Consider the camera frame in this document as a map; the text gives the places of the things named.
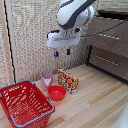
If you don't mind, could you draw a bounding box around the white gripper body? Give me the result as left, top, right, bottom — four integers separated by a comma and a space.
46, 27, 82, 50

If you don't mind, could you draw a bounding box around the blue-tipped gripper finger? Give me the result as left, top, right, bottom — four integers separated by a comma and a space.
53, 48, 60, 59
66, 46, 72, 57

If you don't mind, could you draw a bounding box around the colourful snack box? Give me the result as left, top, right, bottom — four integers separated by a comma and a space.
57, 68, 80, 96

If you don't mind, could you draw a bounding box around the pink plastic cup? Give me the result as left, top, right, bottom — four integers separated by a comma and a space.
40, 72, 54, 91

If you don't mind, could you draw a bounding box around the red plastic bowl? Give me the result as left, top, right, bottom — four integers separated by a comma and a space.
47, 85, 67, 102

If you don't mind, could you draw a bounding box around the brown drawer cabinet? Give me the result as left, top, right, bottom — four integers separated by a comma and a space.
85, 9, 128, 83

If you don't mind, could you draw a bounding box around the red shopping basket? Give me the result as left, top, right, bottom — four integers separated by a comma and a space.
0, 79, 56, 128

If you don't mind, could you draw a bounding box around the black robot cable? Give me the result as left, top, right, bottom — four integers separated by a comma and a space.
80, 18, 128, 38

